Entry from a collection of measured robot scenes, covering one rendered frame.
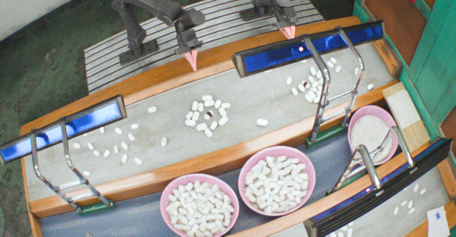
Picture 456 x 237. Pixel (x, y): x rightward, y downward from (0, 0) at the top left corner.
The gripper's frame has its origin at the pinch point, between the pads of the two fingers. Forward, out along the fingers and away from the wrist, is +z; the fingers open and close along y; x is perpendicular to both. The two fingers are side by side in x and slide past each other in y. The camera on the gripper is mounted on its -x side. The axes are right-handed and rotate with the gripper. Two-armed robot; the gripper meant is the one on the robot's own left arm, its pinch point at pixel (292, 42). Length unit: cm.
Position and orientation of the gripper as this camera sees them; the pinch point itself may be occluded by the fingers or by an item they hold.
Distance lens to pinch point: 155.7
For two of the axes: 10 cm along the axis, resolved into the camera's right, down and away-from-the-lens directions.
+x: -1.8, -1.2, 9.8
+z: 2.9, 9.4, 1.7
